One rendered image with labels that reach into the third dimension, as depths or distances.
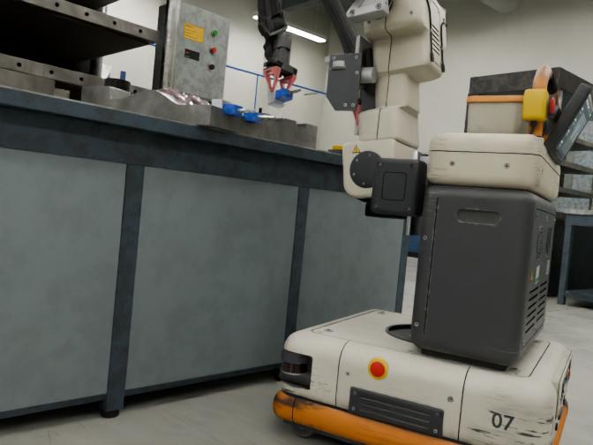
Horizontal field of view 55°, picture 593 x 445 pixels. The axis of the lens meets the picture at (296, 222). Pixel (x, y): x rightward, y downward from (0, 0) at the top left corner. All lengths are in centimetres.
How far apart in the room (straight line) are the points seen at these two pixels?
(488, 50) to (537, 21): 79
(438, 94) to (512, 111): 817
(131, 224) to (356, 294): 101
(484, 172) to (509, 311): 31
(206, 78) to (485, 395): 198
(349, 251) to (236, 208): 58
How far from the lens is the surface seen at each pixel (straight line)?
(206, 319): 175
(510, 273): 134
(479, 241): 135
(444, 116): 953
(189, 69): 276
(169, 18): 260
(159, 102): 170
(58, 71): 240
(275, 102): 190
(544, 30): 904
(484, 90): 606
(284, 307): 196
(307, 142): 199
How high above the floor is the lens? 60
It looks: 2 degrees down
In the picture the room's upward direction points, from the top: 5 degrees clockwise
